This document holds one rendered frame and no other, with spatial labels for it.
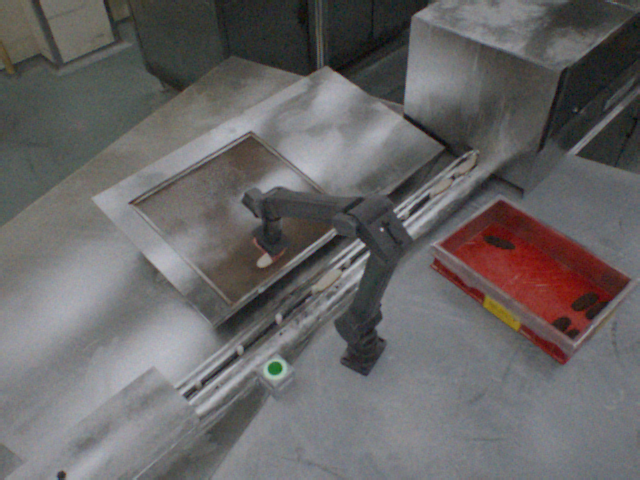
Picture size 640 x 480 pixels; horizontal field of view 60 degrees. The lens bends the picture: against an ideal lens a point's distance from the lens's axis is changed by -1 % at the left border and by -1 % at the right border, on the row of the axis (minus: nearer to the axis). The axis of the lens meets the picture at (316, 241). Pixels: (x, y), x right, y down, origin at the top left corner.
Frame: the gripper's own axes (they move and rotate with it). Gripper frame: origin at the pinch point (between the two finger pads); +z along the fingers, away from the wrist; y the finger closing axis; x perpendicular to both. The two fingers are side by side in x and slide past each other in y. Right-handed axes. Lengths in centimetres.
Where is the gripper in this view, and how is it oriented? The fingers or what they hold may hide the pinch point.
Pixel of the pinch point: (270, 255)
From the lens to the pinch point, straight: 164.1
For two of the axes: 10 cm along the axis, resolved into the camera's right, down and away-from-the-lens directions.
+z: -0.8, 5.9, 8.1
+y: 7.2, 6.0, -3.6
